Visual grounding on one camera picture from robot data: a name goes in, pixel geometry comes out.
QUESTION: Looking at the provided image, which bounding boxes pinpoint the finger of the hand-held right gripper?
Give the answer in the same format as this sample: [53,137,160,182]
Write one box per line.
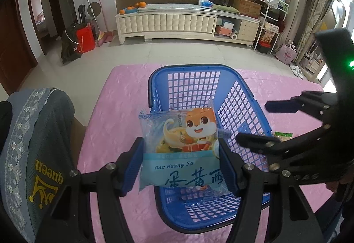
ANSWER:
[235,132,322,169]
[265,90,338,125]

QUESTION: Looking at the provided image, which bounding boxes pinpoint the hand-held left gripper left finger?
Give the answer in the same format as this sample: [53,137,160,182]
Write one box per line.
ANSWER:
[39,137,145,243]

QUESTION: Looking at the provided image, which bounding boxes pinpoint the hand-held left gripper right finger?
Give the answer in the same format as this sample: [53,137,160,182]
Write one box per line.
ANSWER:
[218,139,326,243]

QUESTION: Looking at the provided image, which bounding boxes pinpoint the light blue squirrel snack packet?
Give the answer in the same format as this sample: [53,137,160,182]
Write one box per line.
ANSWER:
[137,98,232,201]

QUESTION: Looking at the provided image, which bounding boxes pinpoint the blue plastic basket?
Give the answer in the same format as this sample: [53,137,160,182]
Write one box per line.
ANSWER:
[148,64,273,234]

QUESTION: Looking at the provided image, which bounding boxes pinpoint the white slippers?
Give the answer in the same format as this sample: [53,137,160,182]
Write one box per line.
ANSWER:
[289,63,304,79]

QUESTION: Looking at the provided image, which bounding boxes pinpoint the pink tote bag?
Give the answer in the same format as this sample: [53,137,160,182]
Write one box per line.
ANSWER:
[276,42,298,64]

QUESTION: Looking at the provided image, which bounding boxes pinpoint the black red storage box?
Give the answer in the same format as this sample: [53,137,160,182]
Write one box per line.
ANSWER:
[258,42,273,54]

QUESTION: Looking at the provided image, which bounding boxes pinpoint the pink quilted tablecloth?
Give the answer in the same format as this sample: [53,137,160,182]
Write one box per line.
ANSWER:
[76,64,337,243]

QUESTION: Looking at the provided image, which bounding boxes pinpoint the white metal shelf rack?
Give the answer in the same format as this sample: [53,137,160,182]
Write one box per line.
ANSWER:
[254,0,290,54]

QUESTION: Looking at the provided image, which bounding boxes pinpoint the boxes in cabinet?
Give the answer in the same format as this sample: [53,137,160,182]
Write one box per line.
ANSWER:
[215,18,235,37]

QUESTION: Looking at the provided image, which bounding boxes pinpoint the brown cardboard box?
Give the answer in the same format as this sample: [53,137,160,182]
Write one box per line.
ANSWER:
[233,0,262,18]

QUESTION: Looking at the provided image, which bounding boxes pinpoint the patterned beige curtain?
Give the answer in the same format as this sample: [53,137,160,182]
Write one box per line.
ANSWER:
[294,0,336,61]

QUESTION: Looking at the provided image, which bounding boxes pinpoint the folded green cloth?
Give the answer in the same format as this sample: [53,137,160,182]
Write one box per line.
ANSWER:
[212,4,240,14]

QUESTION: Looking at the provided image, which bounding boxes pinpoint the pink dustpan with broom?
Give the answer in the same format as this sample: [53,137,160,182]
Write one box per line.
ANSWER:
[87,0,114,47]

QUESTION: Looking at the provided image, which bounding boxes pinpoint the red paper bag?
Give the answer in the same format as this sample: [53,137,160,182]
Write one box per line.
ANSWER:
[75,24,96,54]

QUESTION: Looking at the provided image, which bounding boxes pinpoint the black bag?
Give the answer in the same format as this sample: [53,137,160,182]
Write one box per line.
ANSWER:
[60,25,82,64]

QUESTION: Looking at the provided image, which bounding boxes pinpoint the white media cabinet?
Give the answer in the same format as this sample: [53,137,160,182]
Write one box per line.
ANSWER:
[115,3,261,47]

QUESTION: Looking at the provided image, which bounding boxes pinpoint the brown wooden door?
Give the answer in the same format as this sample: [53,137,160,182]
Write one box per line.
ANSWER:
[0,0,37,94]

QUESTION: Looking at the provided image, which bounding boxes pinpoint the arched mirror frame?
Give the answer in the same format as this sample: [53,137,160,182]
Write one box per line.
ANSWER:
[322,0,349,39]

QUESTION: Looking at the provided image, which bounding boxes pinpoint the black trolley handle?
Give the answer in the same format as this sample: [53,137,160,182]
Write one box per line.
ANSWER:
[77,4,88,25]

